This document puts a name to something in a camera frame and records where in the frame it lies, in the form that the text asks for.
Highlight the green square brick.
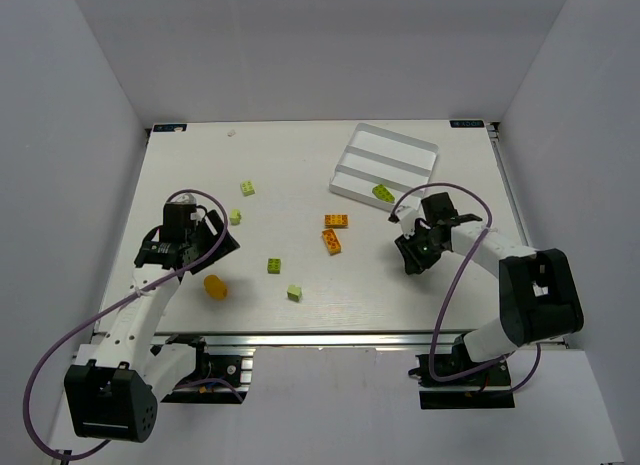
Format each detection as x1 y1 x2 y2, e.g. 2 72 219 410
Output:
267 257 281 274

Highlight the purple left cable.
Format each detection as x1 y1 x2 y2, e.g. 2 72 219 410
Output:
23 188 230 460

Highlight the orange brick studs up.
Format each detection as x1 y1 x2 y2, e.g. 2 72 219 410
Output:
324 214 349 228

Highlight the blue label right corner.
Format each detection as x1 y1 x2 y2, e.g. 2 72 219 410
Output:
449 119 485 128

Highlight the orange brick hollow side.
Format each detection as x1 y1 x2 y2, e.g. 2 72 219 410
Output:
322 228 342 256

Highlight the yellow round lego block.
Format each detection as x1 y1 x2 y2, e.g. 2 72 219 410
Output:
203 275 228 300

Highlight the white divided tray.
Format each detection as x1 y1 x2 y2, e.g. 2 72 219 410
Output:
329 123 439 212

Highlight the aluminium table rail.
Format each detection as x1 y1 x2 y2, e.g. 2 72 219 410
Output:
487 122 571 349

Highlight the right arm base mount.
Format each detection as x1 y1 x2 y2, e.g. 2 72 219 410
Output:
408 354 515 410

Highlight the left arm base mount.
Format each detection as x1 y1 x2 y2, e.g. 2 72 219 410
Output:
150 334 253 405

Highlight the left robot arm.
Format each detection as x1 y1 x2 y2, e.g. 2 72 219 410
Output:
64 190 240 443

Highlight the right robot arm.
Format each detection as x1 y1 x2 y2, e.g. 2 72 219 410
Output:
389 192 584 382

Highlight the small green brick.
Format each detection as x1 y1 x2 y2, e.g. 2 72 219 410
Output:
229 209 242 226

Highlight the blue label left corner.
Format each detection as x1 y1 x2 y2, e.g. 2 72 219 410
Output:
152 123 187 133

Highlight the green lego plate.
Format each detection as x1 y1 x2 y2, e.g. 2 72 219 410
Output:
372 184 395 203

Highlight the blue label corner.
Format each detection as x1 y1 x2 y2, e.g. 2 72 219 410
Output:
152 123 187 133
449 119 485 128

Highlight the small green brick upturned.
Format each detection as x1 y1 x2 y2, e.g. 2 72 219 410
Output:
287 284 302 302

